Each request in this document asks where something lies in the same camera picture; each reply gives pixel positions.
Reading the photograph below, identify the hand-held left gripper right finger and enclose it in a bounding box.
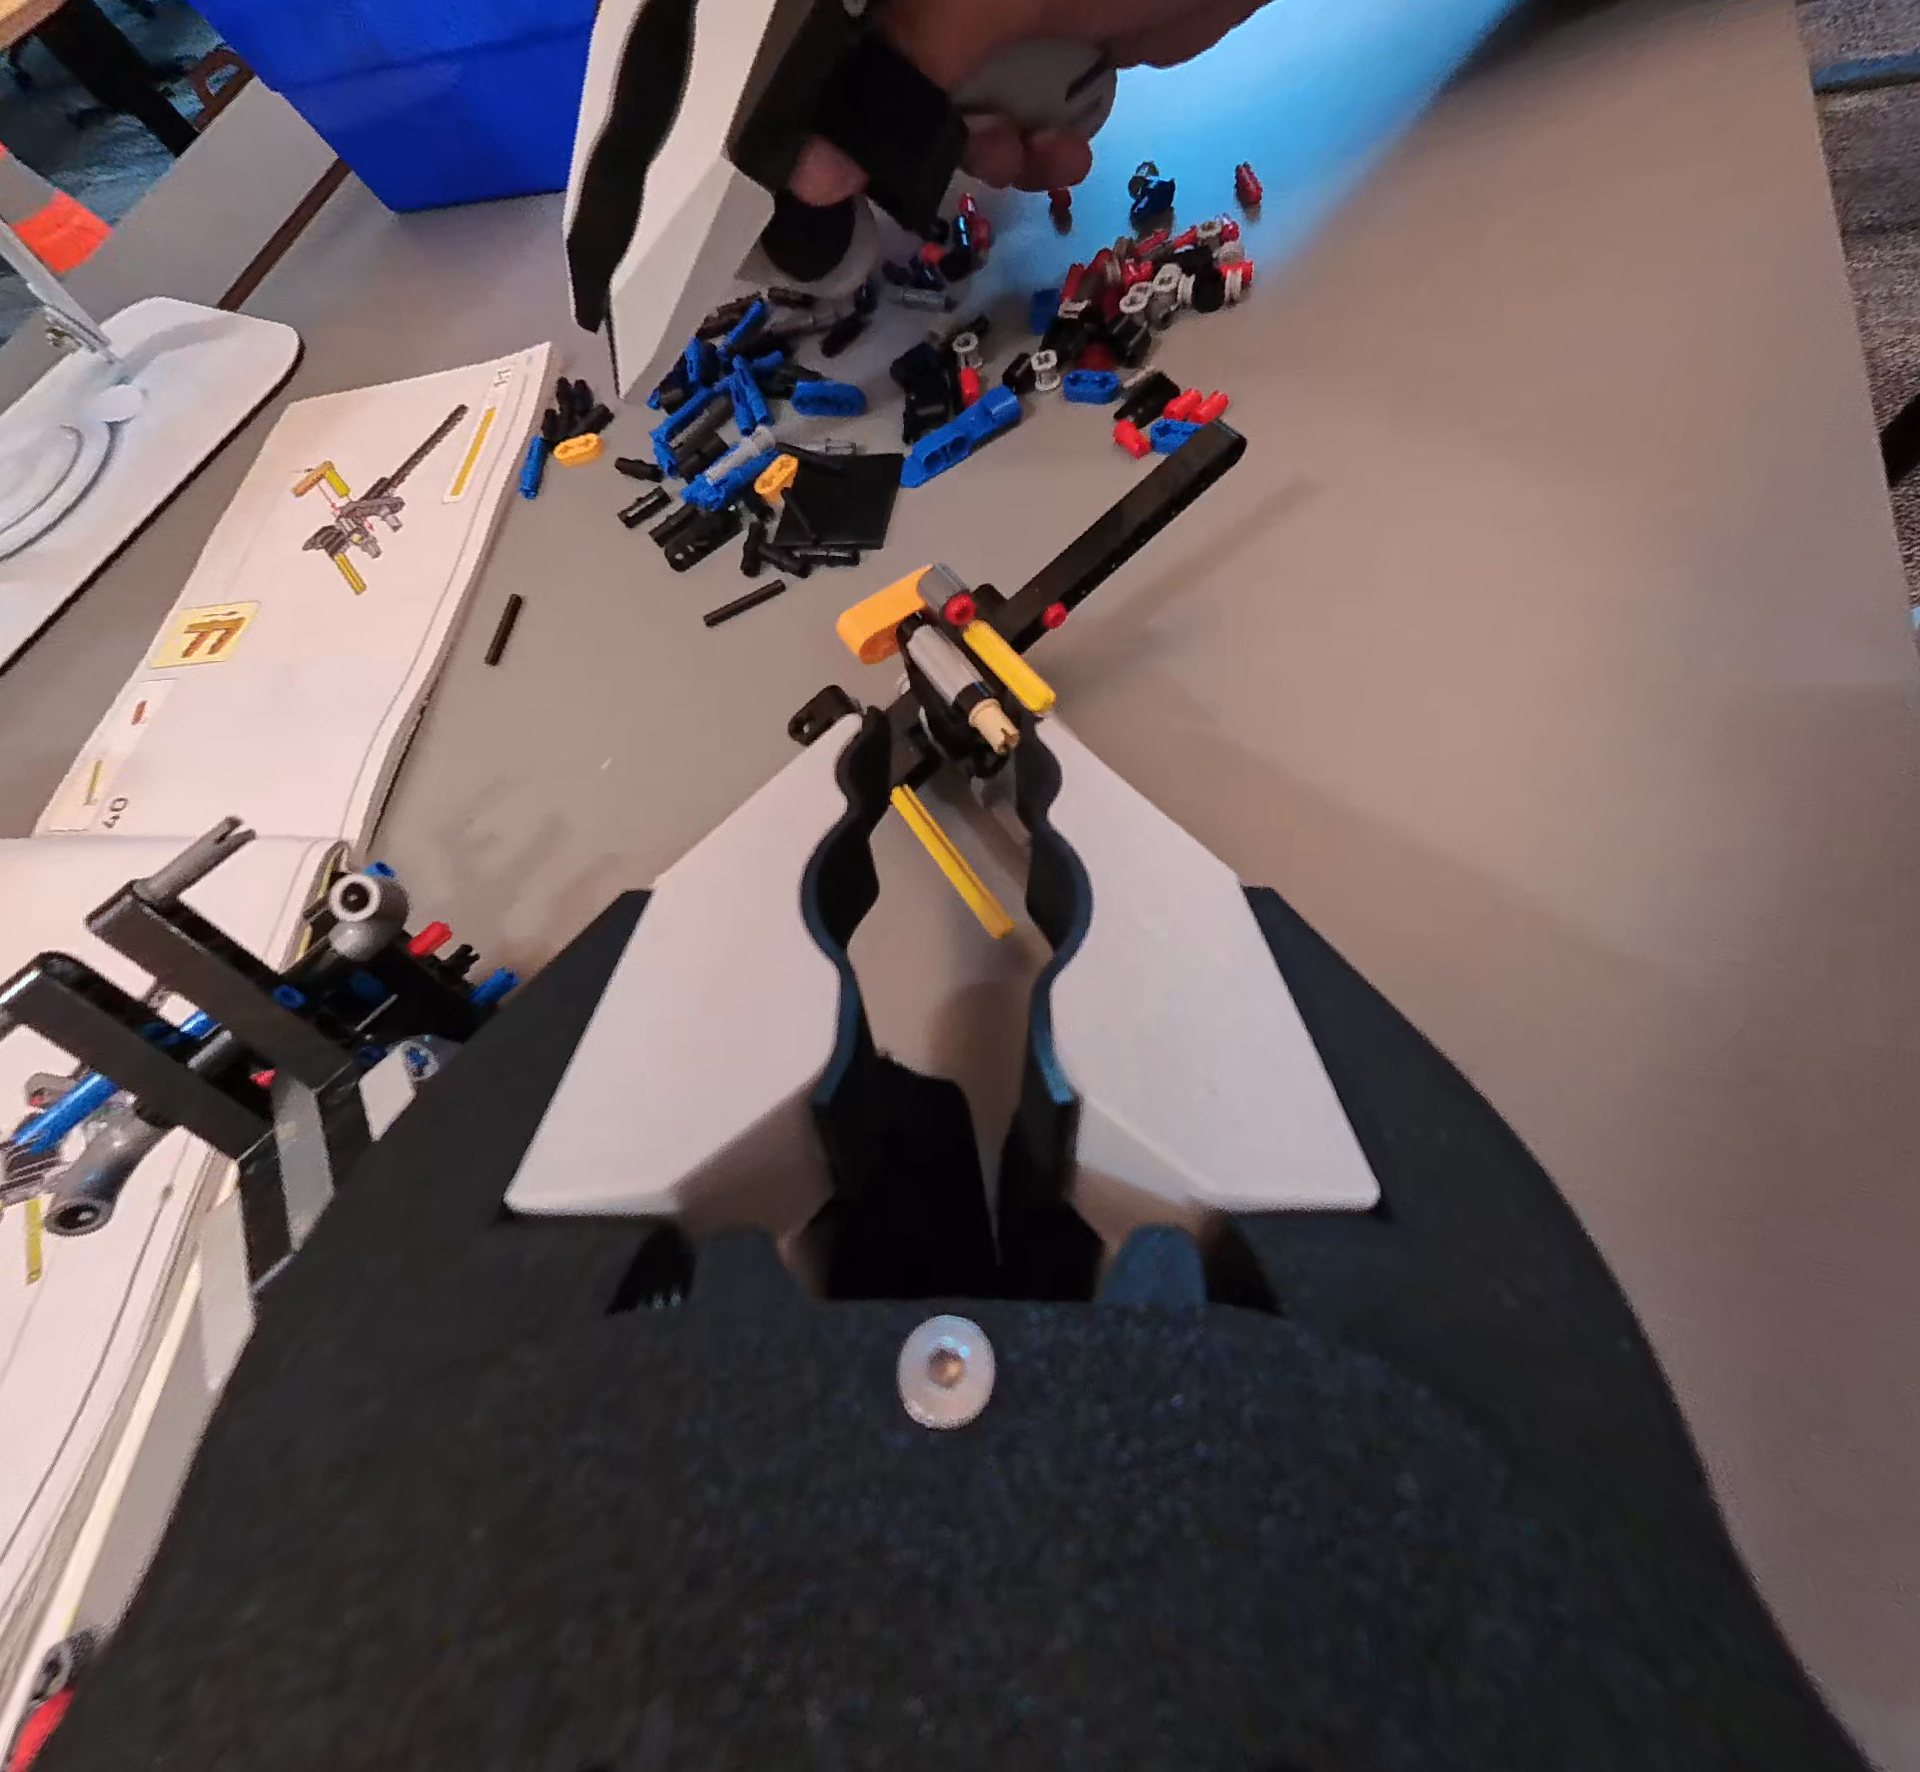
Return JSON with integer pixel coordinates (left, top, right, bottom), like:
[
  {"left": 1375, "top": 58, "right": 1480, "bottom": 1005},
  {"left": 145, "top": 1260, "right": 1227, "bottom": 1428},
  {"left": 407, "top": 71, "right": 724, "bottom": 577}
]
[{"left": 1020, "top": 715, "right": 1383, "bottom": 1243}]

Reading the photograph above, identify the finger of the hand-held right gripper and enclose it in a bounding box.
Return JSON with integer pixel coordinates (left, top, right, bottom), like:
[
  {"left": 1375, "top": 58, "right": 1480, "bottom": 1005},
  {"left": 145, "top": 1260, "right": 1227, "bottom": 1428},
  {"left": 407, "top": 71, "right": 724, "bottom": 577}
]
[
  {"left": 605, "top": 0, "right": 823, "bottom": 399},
  {"left": 559, "top": 0, "right": 731, "bottom": 334}
]

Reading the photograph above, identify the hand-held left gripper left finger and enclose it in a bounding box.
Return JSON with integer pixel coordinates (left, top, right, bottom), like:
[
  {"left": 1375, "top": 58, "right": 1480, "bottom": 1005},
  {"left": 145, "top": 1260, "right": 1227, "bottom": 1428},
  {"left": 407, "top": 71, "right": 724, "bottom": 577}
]
[{"left": 503, "top": 709, "right": 890, "bottom": 1237}]

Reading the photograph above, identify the yellow lego axle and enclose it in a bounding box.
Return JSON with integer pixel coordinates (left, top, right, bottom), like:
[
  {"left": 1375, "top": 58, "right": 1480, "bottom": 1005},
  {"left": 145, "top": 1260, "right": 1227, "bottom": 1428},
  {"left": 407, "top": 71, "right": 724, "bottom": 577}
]
[{"left": 890, "top": 783, "right": 1020, "bottom": 940}]

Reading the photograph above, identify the pile of small lego pins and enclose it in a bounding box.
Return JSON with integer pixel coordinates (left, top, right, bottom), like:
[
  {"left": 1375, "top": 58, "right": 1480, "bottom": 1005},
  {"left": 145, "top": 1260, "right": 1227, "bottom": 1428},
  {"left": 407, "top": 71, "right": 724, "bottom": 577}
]
[{"left": 517, "top": 158, "right": 1271, "bottom": 633}]

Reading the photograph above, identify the orange lego liftarm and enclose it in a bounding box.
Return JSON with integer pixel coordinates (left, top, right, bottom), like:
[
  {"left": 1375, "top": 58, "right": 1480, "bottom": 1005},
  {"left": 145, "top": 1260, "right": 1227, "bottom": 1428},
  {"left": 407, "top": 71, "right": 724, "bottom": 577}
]
[{"left": 834, "top": 568, "right": 937, "bottom": 667}]

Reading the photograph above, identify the lego vehicle chassis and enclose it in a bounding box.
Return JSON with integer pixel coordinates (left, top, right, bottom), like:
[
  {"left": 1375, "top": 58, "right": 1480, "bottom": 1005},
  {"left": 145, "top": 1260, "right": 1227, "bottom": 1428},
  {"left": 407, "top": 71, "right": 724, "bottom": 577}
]
[{"left": 0, "top": 815, "right": 521, "bottom": 1294}]

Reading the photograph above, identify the black lego beam subassembly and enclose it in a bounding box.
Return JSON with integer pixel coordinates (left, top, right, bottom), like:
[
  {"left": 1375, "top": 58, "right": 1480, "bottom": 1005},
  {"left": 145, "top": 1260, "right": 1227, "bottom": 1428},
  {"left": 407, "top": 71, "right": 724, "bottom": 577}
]
[{"left": 787, "top": 417, "right": 1251, "bottom": 791}]

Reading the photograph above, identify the lego instruction booklet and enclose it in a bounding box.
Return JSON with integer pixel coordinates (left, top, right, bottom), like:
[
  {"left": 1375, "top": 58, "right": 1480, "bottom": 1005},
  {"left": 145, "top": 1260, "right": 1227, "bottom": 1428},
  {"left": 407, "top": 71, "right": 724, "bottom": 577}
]
[{"left": 0, "top": 344, "right": 560, "bottom": 1699}]

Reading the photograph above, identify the blue plastic bin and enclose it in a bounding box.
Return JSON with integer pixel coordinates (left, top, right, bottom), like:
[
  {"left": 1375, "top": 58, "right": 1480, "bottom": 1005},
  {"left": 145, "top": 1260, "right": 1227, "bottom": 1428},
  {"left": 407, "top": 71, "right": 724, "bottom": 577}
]
[{"left": 112, "top": 0, "right": 637, "bottom": 218}]

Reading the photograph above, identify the white sign stand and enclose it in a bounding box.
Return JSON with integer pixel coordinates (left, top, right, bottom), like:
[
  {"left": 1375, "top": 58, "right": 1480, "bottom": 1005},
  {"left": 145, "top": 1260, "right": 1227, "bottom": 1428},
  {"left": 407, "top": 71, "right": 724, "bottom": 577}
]
[{"left": 0, "top": 211, "right": 307, "bottom": 675}]

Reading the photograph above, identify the orange plastic object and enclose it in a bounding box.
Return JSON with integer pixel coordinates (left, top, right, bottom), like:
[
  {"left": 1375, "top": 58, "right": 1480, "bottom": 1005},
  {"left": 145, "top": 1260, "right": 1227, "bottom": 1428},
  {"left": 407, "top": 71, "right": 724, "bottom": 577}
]
[{"left": 0, "top": 143, "right": 121, "bottom": 278}]

